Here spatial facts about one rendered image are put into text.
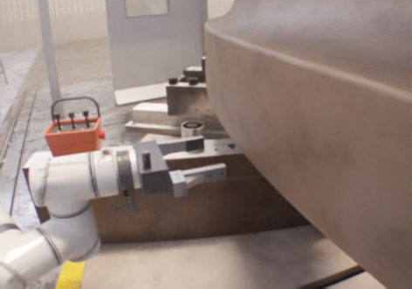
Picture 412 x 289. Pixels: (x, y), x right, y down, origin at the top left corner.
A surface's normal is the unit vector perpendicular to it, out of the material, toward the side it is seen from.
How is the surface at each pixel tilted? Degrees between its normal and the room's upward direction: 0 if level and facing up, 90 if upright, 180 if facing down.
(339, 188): 90
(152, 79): 90
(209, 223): 90
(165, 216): 90
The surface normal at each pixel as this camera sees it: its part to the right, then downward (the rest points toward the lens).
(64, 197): 0.32, 0.36
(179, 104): -0.29, 0.39
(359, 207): -0.92, 0.19
